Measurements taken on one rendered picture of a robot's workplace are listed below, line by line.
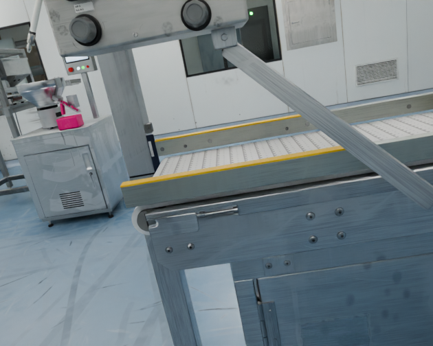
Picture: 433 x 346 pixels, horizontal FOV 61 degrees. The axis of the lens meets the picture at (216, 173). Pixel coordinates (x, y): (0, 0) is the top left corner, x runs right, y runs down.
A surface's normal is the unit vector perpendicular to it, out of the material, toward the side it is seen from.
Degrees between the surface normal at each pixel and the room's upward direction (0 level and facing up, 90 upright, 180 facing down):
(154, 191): 90
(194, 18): 90
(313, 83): 90
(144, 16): 90
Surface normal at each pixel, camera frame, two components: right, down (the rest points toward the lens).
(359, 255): -0.01, 0.31
